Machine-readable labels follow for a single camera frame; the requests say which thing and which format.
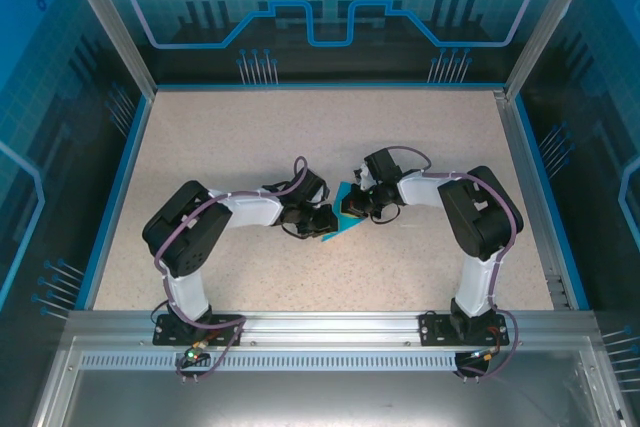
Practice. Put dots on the blue paper sheet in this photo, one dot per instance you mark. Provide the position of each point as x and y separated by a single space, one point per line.
345 194

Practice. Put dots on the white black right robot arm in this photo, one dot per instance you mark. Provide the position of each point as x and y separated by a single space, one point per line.
420 192

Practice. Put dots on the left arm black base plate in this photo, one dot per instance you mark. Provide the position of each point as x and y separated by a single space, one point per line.
225 329

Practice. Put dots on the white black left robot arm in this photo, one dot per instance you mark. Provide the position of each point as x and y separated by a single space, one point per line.
250 209

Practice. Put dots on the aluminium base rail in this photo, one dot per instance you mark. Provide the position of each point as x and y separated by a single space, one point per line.
330 327

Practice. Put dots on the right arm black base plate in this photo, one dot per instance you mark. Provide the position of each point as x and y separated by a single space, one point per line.
435 329

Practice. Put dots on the blue printed enclosure panel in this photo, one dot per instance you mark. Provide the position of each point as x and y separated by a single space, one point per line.
600 147
50 147

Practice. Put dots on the aluminium frame post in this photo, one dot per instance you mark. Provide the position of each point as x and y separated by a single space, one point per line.
120 32
543 22

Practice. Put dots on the blue table edge strip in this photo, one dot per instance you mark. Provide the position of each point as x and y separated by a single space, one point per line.
531 147
120 197

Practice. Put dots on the grey sheet metal tray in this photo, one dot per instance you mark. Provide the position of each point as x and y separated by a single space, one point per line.
320 402

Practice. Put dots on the aluminium table edge rail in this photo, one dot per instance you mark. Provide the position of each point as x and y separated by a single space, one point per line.
507 117

